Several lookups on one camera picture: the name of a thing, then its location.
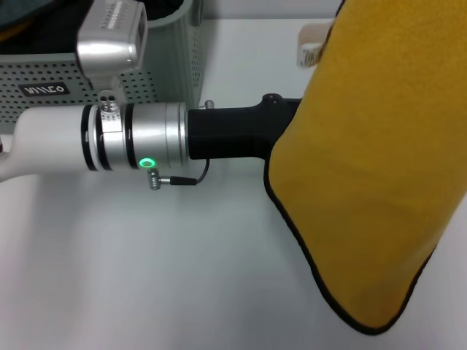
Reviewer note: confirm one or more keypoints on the grey perforated plastic storage box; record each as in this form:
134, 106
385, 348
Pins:
175, 65

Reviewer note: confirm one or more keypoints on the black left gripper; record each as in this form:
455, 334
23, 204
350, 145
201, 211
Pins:
233, 131

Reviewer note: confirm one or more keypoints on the yellow towel with black trim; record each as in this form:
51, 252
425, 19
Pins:
365, 164

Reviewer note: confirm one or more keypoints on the dark green towel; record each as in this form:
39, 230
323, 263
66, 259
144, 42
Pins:
12, 11

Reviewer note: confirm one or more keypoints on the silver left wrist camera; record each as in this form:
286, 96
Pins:
113, 40

